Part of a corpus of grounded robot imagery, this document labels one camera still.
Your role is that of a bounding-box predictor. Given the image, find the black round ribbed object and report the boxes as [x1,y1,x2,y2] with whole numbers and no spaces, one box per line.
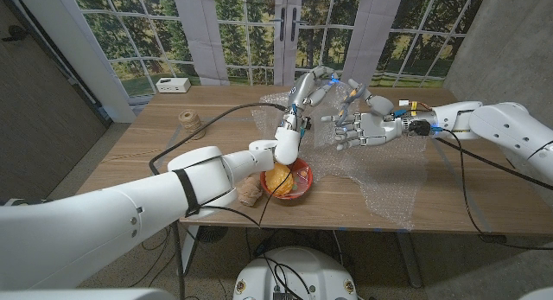
[197,225,229,244]

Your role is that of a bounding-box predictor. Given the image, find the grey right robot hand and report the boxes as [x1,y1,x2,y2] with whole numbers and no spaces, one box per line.
[321,78,405,152]

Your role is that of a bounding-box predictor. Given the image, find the clear bubble wrap sheet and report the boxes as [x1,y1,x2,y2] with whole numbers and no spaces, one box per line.
[252,81,429,231]

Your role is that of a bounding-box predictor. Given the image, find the white power strip box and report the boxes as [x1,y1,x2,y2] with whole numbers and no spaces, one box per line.
[155,77,192,94]

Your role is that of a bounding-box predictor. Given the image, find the grey table leg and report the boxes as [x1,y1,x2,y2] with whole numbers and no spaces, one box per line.
[397,233,423,289]

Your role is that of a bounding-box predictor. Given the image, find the red bowl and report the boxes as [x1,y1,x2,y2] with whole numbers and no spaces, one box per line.
[259,157,314,201]

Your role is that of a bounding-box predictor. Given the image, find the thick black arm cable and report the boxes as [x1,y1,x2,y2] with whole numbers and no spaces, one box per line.
[434,137,553,192]
[149,102,289,300]

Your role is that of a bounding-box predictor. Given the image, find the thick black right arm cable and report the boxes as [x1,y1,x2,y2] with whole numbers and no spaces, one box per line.
[434,137,553,192]

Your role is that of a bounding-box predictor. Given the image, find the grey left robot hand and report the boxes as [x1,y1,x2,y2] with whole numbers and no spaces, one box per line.
[283,65,341,129]

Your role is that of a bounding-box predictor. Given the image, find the printed forest window backdrop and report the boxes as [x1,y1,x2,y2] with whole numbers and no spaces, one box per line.
[68,0,489,98]

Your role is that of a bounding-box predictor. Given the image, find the crumpled beige cloth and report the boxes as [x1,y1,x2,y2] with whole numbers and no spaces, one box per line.
[237,173,264,207]

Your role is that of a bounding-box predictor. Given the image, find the orange grey handled scissors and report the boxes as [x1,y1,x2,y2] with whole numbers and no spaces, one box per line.
[336,84,368,126]

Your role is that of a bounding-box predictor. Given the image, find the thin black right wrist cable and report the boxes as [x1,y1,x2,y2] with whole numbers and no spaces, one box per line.
[434,129,553,251]

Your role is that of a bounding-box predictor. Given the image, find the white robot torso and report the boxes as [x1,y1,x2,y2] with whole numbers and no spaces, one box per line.
[232,246,359,300]

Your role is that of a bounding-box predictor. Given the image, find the thin black left wrist cable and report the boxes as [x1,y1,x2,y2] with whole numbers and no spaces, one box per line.
[202,129,311,229]

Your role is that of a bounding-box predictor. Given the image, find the white table leg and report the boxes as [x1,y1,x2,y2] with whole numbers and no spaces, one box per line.
[175,225,200,278]

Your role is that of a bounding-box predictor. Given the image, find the black wall hook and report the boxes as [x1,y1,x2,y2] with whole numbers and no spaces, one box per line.
[2,25,27,41]

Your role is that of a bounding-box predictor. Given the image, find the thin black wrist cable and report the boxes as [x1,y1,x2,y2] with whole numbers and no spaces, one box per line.
[202,129,311,229]
[434,129,553,251]

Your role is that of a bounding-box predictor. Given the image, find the black flat floor plate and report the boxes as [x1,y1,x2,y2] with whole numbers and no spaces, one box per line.
[478,233,508,245]

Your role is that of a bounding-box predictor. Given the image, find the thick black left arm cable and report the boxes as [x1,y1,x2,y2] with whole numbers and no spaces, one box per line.
[149,102,289,300]

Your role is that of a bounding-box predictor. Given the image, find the yellow textured toy fruit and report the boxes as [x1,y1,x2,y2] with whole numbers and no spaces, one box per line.
[264,163,295,196]

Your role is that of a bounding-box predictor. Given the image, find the brown twine spool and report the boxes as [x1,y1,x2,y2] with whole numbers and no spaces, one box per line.
[178,110,207,141]

